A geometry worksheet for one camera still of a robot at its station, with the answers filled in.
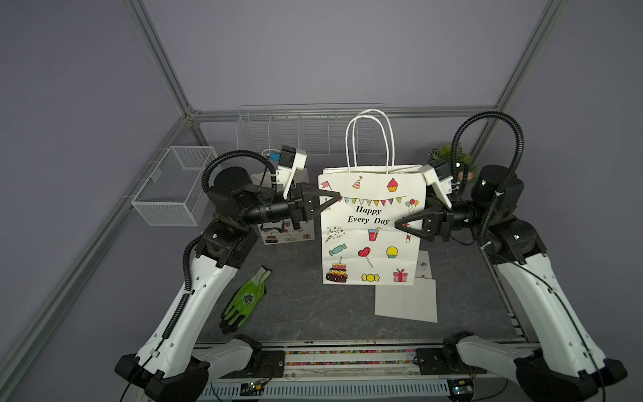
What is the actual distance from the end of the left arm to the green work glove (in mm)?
521

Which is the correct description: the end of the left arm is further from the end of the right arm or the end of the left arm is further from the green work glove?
the green work glove

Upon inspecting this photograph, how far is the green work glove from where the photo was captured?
82 cm

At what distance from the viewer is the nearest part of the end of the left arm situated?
0.45m
